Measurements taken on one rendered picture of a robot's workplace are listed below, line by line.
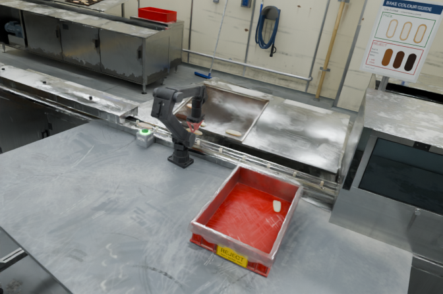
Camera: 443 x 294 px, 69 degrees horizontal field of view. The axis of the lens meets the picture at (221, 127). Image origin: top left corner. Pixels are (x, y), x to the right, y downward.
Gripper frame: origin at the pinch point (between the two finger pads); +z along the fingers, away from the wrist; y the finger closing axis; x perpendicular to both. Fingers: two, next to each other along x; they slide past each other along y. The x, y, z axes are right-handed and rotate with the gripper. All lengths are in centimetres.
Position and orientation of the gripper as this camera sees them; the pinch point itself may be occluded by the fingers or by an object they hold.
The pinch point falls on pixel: (194, 130)
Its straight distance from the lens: 180.4
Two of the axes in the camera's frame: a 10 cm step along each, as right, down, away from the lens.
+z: -1.2, 8.9, 4.5
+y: 4.0, -3.7, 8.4
